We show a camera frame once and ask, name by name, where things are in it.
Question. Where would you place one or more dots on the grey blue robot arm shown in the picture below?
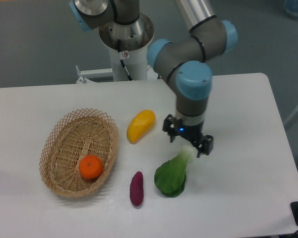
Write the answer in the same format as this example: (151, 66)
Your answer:
(182, 66)

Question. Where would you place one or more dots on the yellow mango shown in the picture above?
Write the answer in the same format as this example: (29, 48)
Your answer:
(141, 124)

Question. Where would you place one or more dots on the orange fruit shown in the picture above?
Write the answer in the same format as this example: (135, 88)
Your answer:
(90, 167)

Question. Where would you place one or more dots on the woven wicker basket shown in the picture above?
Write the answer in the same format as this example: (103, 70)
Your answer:
(78, 134)

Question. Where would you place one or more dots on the blue bag in corner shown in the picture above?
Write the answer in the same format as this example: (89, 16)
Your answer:
(291, 8)

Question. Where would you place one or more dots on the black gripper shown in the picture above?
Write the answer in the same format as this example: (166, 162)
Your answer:
(193, 133)

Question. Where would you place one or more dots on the green bok choy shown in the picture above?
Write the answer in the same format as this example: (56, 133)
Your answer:
(170, 177)

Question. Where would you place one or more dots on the purple sweet potato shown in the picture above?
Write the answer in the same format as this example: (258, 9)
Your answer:
(137, 189)

